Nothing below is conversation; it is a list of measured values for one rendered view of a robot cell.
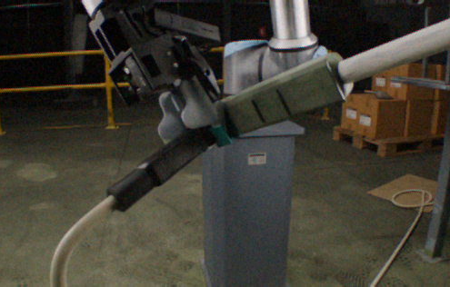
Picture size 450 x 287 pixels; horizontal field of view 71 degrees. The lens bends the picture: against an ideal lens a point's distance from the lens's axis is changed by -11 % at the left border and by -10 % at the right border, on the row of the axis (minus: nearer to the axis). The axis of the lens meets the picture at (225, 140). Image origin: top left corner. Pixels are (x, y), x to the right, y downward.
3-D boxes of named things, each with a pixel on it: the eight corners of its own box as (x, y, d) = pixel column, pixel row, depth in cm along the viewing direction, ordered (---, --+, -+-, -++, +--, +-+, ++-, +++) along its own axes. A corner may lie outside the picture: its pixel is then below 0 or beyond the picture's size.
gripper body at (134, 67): (128, 113, 43) (82, 30, 41) (175, 88, 48) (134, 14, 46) (159, 93, 37) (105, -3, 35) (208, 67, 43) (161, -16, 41)
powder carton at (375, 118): (382, 130, 350) (385, 96, 342) (403, 136, 324) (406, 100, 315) (355, 133, 338) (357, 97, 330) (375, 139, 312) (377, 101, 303)
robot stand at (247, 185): (199, 262, 147) (195, 115, 132) (266, 253, 153) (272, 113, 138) (212, 307, 118) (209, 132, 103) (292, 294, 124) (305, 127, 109)
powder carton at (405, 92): (413, 96, 351) (415, 63, 343) (433, 100, 324) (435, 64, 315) (386, 96, 342) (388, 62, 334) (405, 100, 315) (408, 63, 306)
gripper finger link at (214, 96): (198, 114, 44) (159, 59, 43) (207, 109, 45) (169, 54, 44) (219, 98, 40) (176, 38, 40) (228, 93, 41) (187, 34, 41)
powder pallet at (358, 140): (407, 132, 414) (409, 121, 410) (461, 146, 340) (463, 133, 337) (333, 139, 375) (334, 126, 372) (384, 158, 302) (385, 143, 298)
